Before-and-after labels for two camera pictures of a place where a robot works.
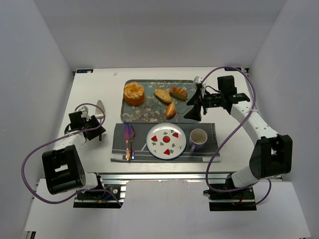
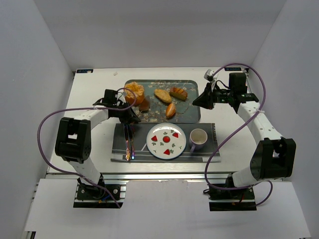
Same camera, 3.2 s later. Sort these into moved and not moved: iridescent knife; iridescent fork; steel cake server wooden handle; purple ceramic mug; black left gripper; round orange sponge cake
Moved: black left gripper; steel cake server wooden handle
Not moved: iridescent fork; iridescent knife; purple ceramic mug; round orange sponge cake
